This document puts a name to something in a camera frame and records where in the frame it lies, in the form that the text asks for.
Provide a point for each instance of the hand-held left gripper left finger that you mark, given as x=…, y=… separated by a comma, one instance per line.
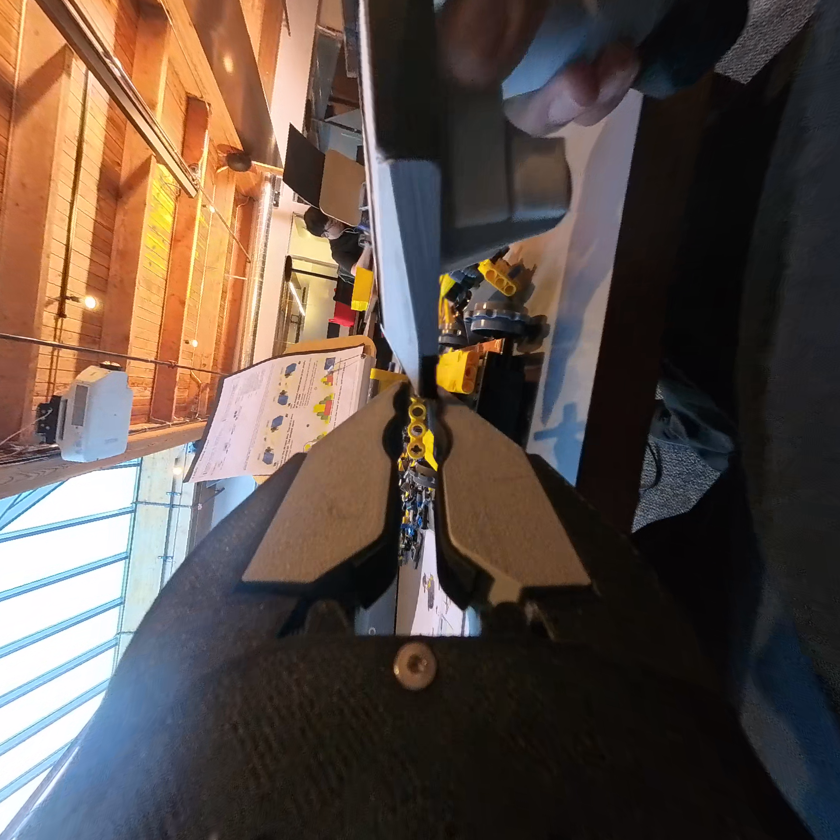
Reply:
x=328, y=512

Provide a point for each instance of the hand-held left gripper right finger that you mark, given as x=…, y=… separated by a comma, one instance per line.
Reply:
x=512, y=512

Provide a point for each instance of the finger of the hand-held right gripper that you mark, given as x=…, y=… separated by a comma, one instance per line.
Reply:
x=410, y=262

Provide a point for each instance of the yellow thin toy beam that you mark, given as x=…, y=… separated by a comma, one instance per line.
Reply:
x=417, y=430

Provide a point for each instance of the person's right hand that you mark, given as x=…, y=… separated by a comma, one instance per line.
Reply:
x=577, y=92

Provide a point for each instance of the yellow plastic tray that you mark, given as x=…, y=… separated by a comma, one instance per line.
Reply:
x=362, y=289

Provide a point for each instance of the red plastic block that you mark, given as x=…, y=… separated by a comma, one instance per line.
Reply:
x=341, y=316

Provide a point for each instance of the toy wheel gear subassembly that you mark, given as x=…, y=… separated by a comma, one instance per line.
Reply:
x=502, y=275

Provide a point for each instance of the brown cardboard box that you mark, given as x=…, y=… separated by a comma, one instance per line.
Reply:
x=341, y=190

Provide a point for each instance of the printed instruction board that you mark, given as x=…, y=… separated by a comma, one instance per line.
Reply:
x=282, y=407

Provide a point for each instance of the yellow toy vehicle model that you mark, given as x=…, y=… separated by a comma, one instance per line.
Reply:
x=459, y=367

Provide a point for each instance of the instruction booklet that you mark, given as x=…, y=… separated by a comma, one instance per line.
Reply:
x=433, y=610

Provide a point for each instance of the person's dark clothing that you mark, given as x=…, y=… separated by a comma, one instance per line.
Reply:
x=787, y=328

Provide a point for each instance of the white wall device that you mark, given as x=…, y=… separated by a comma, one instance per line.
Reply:
x=98, y=413

